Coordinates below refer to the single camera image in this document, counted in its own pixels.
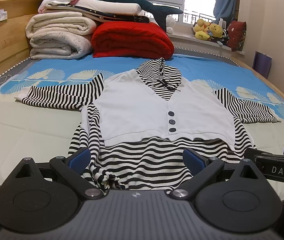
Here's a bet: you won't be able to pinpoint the yellow plush toys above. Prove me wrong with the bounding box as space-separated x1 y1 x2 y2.
192 18 223 42

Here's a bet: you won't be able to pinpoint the purple box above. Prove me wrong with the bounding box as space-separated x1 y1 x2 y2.
253 51 272 78

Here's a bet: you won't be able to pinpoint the beige folded blanket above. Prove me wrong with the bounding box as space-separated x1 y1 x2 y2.
25 11 97 60

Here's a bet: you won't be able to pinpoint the white folded bedding stack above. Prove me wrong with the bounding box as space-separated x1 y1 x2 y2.
43 0 150 23

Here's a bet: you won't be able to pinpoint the striped white hooded garment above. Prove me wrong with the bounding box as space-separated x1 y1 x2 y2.
17 59 278 192

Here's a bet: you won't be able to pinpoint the red folded blanket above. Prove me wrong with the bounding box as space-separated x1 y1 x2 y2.
91 21 174 60

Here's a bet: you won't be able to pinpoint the blue curtain right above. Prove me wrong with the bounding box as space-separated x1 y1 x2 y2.
213 0 236 24

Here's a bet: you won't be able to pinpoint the wooden headboard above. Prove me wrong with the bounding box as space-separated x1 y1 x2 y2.
0 0 43 74

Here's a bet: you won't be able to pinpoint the blue white patterned bedsheet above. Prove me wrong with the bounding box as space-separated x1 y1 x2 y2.
0 54 284 184

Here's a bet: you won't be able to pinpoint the white plush toy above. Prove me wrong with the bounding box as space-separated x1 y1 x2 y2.
166 15 176 34

